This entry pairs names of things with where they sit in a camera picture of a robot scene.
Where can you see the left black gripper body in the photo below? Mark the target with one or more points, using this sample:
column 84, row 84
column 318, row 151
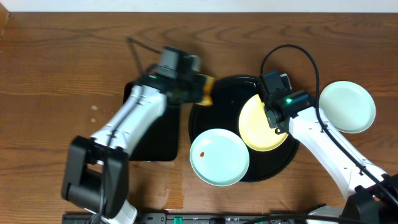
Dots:
column 195, row 90

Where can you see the yellow green sponge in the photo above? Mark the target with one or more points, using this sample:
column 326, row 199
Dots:
column 206, row 88

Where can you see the yellow plate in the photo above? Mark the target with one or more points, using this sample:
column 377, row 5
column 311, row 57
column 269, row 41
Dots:
column 254, row 128

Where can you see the light blue plate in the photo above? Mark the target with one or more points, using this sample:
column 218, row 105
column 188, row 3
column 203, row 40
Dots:
column 348, row 106
column 219, row 157

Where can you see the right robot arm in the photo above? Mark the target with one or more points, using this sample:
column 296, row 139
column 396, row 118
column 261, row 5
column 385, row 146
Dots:
column 370, row 193

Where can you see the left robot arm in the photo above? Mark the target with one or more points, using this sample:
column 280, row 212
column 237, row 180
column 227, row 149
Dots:
column 96, row 174

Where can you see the black round tray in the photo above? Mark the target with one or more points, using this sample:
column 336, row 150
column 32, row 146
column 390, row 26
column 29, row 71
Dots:
column 229, row 96

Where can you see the black rectangular tray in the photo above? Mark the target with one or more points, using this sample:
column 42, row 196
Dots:
column 150, row 127

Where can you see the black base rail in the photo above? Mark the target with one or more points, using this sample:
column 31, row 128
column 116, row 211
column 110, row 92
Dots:
column 162, row 218

